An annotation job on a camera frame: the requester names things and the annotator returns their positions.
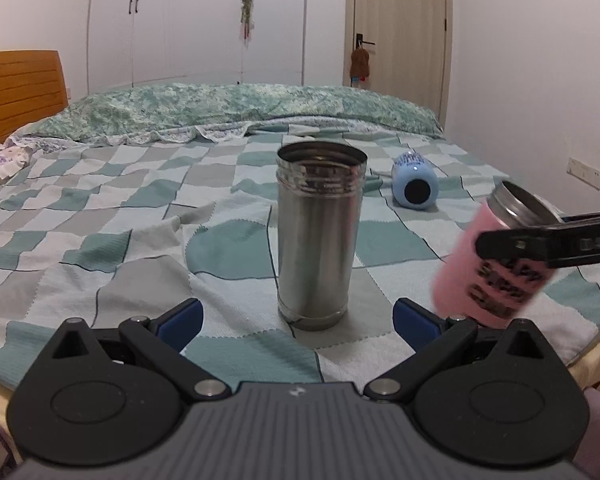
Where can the checkered green grey blanket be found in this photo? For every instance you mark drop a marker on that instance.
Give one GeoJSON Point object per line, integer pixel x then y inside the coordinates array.
{"type": "Point", "coordinates": [130, 240]}

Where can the white wall socket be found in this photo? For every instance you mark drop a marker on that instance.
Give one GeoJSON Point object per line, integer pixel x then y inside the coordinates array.
{"type": "Point", "coordinates": [585, 172]}

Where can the green floral pillow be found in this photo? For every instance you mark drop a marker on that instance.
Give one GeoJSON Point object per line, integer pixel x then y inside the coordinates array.
{"type": "Point", "coordinates": [220, 107]}

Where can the purple floral frilled pillow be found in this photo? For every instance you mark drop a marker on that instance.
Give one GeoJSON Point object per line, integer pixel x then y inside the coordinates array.
{"type": "Point", "coordinates": [2, 160]}

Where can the stainless steel cup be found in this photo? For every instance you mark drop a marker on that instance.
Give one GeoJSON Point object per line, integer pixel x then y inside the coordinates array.
{"type": "Point", "coordinates": [314, 240]}

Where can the wooden headboard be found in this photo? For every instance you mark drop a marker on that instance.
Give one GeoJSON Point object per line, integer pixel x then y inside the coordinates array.
{"type": "Point", "coordinates": [17, 95]}

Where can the pink cup with black print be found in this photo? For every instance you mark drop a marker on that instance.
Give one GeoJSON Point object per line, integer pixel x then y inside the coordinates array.
{"type": "Point", "coordinates": [467, 255]}

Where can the white wardrobe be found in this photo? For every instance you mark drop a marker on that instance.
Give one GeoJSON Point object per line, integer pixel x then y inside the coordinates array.
{"type": "Point", "coordinates": [190, 25]}

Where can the brown hanging plush toy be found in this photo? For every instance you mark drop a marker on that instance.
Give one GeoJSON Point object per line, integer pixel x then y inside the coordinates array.
{"type": "Point", "coordinates": [360, 65]}

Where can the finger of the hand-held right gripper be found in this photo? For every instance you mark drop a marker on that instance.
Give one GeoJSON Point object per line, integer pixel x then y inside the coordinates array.
{"type": "Point", "coordinates": [592, 218]}
{"type": "Point", "coordinates": [530, 246]}

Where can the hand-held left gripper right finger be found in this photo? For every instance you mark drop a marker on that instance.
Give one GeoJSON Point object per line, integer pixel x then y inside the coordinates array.
{"type": "Point", "coordinates": [414, 323]}

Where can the light blue cup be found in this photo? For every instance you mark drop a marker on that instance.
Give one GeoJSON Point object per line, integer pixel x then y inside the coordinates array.
{"type": "Point", "coordinates": [414, 180]}

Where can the beige door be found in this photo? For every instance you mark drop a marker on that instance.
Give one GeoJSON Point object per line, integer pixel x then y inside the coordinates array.
{"type": "Point", "coordinates": [400, 25]}

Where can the hanging green ornament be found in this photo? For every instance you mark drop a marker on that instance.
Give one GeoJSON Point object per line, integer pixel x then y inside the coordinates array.
{"type": "Point", "coordinates": [246, 10]}

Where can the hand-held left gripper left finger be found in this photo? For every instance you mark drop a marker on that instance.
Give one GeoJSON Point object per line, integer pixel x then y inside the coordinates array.
{"type": "Point", "coordinates": [182, 323]}

